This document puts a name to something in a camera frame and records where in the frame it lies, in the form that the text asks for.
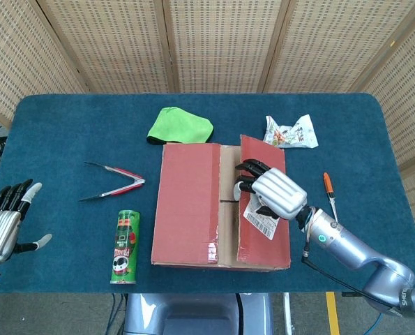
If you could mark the white metal pole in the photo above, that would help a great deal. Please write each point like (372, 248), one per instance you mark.
(288, 314)

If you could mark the woven rattan folding screen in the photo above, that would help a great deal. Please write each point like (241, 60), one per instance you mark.
(221, 45)

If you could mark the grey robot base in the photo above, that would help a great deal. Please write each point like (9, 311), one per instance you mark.
(179, 314)

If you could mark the green Pringles can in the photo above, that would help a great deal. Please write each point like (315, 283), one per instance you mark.
(124, 251)

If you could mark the metal tongs with red grips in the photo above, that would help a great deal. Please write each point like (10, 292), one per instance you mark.
(123, 173)

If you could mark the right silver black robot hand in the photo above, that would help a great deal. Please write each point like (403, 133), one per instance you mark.
(280, 192)

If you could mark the red cardboard shipping box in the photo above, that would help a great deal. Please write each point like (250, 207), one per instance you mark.
(186, 202)

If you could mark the blue felt table cover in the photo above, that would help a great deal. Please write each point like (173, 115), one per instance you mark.
(71, 122)

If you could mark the white crumpled snack packet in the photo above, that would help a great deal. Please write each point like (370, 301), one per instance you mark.
(291, 134)

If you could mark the bright green cloth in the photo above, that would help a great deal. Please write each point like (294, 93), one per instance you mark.
(179, 127)

